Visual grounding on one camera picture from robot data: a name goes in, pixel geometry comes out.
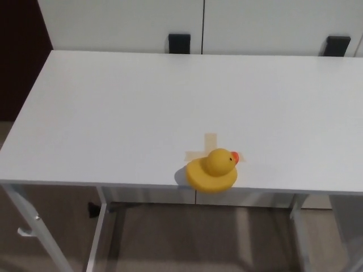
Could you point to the yellow rubber duck toy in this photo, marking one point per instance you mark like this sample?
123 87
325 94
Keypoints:
210 175

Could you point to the short beige tape strip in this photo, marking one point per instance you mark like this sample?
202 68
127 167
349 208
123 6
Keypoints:
194 155

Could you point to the black floor foot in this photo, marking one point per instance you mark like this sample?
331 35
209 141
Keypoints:
93 210

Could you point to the dark brown wall panel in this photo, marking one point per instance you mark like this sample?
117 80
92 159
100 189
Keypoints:
17 56

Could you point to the black partition bracket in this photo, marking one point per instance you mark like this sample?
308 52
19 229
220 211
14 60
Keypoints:
337 46
179 44

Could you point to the grey desk crossbar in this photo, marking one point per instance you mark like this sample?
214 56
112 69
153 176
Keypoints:
170 205

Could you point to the white desk hook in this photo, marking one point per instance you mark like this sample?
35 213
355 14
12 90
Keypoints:
26 232

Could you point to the white desk leg with hook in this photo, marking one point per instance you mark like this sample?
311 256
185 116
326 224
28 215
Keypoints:
31 218

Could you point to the white partition panel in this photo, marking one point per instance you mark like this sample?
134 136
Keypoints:
122 25
269 25

